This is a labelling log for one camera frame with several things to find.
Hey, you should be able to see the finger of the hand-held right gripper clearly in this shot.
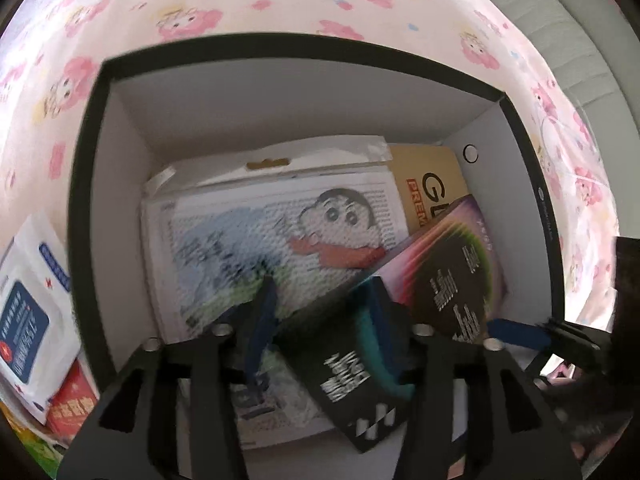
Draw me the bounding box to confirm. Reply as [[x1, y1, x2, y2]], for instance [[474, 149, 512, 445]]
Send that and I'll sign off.
[[487, 317, 601, 361]]

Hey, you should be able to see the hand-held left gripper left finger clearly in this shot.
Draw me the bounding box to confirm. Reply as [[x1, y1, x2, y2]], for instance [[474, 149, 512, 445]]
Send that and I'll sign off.
[[57, 275, 279, 480]]

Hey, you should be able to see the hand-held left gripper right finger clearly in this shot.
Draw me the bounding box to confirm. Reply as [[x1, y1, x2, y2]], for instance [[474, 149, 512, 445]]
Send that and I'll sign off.
[[372, 280, 583, 480]]

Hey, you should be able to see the black packet with teal print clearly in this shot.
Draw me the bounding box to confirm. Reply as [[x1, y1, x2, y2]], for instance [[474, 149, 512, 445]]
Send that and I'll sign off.
[[277, 280, 416, 453]]

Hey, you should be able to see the black cardboard box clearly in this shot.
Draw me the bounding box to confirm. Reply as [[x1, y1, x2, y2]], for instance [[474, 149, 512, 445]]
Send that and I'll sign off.
[[65, 32, 568, 480]]

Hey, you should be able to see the white wet wipes pack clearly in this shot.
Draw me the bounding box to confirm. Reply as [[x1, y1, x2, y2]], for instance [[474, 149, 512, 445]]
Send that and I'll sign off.
[[0, 212, 81, 423]]

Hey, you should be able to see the green and yellow packet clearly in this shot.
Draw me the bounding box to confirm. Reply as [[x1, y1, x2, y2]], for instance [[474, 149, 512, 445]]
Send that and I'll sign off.
[[0, 400, 66, 476]]

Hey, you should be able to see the cartoon picture craft kit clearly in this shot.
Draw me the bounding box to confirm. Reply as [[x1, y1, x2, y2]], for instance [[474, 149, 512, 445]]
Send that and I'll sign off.
[[140, 135, 406, 451]]

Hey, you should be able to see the rainbow print black box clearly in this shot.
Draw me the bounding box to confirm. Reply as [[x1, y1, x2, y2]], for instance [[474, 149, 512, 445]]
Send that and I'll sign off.
[[375, 195, 508, 346]]

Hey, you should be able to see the tan cardboard box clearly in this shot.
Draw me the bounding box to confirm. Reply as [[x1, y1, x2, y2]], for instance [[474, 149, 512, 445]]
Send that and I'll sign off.
[[387, 144, 471, 236]]

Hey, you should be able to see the red snack packet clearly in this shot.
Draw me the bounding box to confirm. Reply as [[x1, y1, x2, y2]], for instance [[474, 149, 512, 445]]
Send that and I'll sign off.
[[46, 360, 98, 443]]

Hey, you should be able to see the white ribbed cloth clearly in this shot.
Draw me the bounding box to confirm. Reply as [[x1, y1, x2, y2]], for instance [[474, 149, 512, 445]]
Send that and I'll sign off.
[[435, 0, 640, 136]]

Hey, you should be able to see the pink printed blanket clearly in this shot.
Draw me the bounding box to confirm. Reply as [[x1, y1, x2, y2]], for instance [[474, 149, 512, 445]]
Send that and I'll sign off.
[[0, 0, 623, 376]]

